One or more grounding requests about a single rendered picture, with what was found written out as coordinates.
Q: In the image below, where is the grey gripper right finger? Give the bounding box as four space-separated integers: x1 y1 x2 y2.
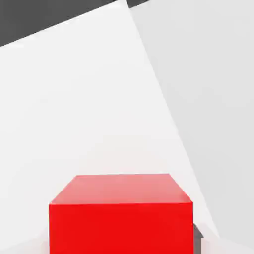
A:
192 223 226 254

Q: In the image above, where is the small red cube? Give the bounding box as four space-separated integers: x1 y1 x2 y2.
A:
48 173 194 254

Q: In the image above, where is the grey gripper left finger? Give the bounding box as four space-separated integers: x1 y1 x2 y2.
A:
27 237 50 254

